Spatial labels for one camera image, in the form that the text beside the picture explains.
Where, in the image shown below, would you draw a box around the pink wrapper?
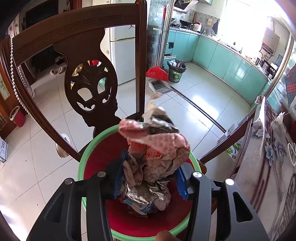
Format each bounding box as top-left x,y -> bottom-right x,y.
118,92 -> 190,215

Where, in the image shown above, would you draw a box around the green kitchen trash bin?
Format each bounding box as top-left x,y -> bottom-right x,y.
167,60 -> 187,83

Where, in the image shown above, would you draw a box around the teal kitchen cabinets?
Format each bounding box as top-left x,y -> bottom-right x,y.
164,28 -> 269,103

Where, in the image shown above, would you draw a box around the right hand thumb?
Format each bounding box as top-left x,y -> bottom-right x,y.
156,230 -> 180,241

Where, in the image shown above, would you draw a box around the grey dustpan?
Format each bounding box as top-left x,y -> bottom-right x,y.
147,78 -> 173,94

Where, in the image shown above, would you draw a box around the dark wooden chair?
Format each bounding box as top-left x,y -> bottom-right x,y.
1,1 -> 147,161

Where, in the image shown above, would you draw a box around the red broom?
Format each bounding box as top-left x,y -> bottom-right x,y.
146,5 -> 168,82

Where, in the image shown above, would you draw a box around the white tissue on table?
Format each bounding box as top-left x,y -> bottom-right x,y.
273,112 -> 285,126

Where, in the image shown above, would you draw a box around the small red bucket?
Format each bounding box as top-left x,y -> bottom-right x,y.
10,106 -> 26,128

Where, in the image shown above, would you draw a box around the white refrigerator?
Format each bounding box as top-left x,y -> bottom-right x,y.
100,25 -> 135,84

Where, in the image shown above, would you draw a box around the plaid hanging cloth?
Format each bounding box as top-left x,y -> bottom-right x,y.
285,66 -> 296,106

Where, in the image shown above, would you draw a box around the white rice cooker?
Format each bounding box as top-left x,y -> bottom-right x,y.
193,22 -> 202,33

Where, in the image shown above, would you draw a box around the black wok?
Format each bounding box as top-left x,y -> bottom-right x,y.
180,19 -> 194,29

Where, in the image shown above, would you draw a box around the water heater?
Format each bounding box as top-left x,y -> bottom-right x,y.
259,28 -> 280,61

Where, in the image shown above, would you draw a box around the range hood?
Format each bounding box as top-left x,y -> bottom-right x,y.
174,0 -> 198,13

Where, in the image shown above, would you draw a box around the white power cable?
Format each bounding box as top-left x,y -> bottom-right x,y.
287,142 -> 296,166

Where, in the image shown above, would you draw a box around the pearl bead string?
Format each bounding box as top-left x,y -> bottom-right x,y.
9,36 -> 38,121

